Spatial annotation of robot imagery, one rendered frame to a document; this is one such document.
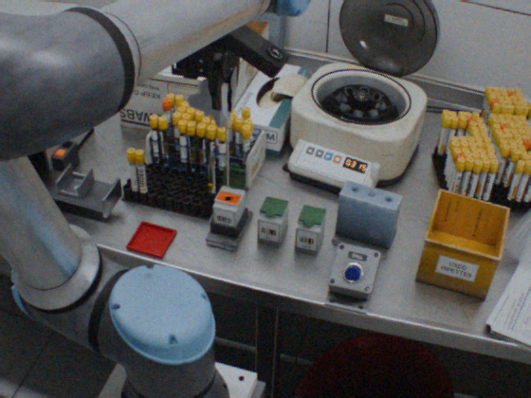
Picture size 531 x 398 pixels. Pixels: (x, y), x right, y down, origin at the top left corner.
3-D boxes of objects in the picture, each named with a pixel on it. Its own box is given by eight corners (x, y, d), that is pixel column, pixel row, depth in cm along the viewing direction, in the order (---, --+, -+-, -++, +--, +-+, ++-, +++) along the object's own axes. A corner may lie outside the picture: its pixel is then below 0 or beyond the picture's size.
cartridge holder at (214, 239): (205, 244, 121) (204, 228, 118) (224, 210, 127) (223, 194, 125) (235, 251, 119) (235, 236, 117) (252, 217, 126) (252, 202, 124)
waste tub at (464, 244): (412, 281, 114) (424, 239, 108) (429, 230, 123) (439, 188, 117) (485, 301, 110) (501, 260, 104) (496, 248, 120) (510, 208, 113)
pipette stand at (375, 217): (331, 244, 121) (336, 199, 115) (343, 218, 126) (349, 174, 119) (385, 259, 118) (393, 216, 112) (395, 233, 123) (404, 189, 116)
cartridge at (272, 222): (257, 243, 121) (257, 213, 117) (265, 224, 125) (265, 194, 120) (280, 247, 120) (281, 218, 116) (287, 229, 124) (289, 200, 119)
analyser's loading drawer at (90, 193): (16, 192, 127) (10, 171, 124) (33, 171, 132) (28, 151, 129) (106, 218, 122) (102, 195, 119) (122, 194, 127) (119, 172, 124)
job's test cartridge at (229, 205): (213, 230, 121) (212, 203, 117) (223, 212, 125) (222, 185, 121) (236, 236, 120) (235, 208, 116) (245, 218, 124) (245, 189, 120)
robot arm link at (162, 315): (187, 417, 80) (178, 352, 71) (97, 373, 85) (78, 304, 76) (233, 352, 88) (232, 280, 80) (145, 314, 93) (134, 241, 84)
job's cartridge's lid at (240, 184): (223, 162, 118) (224, 160, 118) (222, 187, 120) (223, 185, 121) (246, 167, 117) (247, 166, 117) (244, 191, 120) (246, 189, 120)
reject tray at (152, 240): (126, 249, 119) (125, 245, 119) (141, 224, 124) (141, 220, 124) (161, 259, 118) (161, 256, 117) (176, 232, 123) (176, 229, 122)
